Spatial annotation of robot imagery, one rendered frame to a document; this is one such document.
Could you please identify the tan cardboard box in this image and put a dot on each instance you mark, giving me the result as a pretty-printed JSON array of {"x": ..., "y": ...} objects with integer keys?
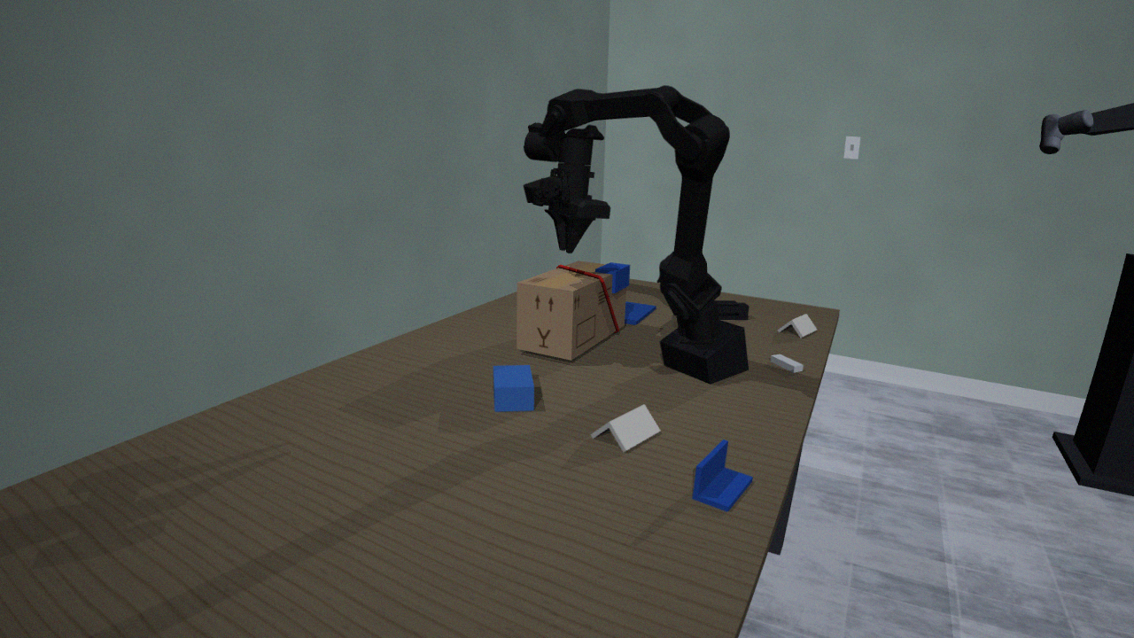
[{"x": 562, "y": 313}]

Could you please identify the blue block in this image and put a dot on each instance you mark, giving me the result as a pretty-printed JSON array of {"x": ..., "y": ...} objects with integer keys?
[{"x": 513, "y": 388}]

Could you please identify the blue l-shaped bracket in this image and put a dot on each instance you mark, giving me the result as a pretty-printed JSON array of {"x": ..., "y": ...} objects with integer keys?
[{"x": 716, "y": 485}]

